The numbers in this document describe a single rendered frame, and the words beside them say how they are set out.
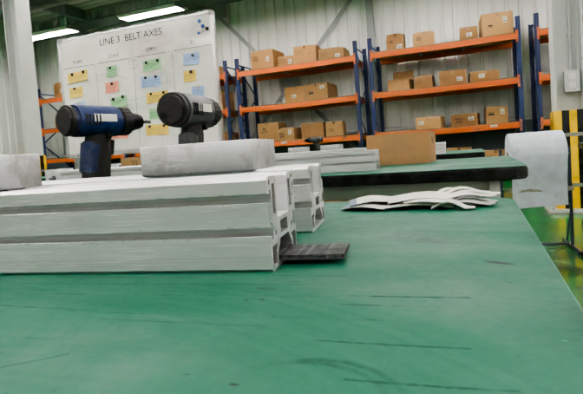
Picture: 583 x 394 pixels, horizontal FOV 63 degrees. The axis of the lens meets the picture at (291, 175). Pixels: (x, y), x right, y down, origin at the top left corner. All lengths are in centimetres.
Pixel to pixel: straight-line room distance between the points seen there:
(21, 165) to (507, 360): 55
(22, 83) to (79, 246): 867
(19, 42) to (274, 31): 558
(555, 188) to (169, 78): 297
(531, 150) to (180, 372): 368
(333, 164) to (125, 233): 154
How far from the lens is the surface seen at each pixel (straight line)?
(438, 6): 1114
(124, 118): 101
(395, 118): 1091
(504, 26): 1010
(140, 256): 48
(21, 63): 922
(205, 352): 28
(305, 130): 1042
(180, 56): 380
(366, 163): 193
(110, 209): 50
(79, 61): 442
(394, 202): 78
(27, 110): 912
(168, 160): 66
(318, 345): 28
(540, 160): 387
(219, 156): 63
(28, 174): 65
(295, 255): 45
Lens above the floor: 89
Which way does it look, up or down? 3 degrees down
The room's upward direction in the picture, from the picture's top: 4 degrees counter-clockwise
